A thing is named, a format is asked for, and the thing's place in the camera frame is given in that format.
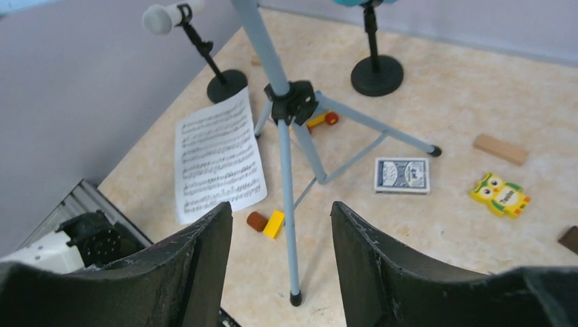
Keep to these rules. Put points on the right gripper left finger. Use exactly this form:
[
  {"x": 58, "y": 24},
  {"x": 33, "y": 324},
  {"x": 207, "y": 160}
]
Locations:
[{"x": 178, "y": 281}]

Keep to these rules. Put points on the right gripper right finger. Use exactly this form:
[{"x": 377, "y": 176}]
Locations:
[{"x": 384, "y": 282}]

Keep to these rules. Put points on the sheet music page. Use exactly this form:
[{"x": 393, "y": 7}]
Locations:
[{"x": 217, "y": 159}]

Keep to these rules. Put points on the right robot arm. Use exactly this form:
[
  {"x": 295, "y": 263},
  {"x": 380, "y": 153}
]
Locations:
[{"x": 88, "y": 241}]

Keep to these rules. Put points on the brown wooden cylinder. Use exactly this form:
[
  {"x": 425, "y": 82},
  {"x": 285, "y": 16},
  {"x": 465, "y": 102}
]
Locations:
[{"x": 257, "y": 221}]

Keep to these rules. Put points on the yellow wooden block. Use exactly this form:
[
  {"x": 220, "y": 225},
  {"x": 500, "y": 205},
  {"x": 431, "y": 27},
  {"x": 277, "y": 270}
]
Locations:
[{"x": 274, "y": 224}]

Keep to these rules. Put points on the blue playing card deck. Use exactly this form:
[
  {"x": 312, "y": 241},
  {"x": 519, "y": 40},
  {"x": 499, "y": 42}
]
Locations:
[{"x": 404, "y": 175}]

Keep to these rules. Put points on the yellow owl toy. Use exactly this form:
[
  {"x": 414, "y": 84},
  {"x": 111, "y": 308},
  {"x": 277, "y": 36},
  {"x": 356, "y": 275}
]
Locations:
[{"x": 500, "y": 197}]

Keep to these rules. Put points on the blue toy train block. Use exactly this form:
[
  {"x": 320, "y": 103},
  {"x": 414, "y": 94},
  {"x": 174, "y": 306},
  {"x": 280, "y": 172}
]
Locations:
[{"x": 328, "y": 117}]

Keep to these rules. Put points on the light wooden block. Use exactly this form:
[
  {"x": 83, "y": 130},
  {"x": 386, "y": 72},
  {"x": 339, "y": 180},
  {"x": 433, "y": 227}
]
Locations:
[{"x": 501, "y": 149}]

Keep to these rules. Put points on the dark brown block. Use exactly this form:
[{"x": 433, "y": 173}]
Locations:
[{"x": 568, "y": 239}]

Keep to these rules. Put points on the blue microphone on stand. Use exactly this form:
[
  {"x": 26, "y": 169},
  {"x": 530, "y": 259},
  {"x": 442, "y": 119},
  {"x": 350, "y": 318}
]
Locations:
[{"x": 378, "y": 74}]

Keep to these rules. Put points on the white microphone on stand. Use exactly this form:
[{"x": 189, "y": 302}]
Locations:
[{"x": 162, "y": 19}]

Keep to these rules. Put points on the aluminium frame rail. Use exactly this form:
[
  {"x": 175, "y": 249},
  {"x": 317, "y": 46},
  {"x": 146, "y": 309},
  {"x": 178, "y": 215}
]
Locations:
[{"x": 84, "y": 198}]

